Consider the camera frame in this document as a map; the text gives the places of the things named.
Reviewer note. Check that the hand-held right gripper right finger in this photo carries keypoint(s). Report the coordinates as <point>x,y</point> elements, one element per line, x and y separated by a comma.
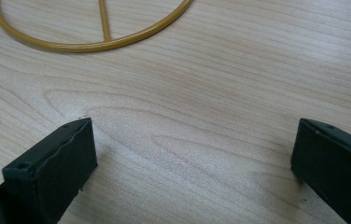
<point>335,161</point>

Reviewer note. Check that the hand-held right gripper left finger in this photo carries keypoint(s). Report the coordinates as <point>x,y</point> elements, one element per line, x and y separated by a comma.
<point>52,168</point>

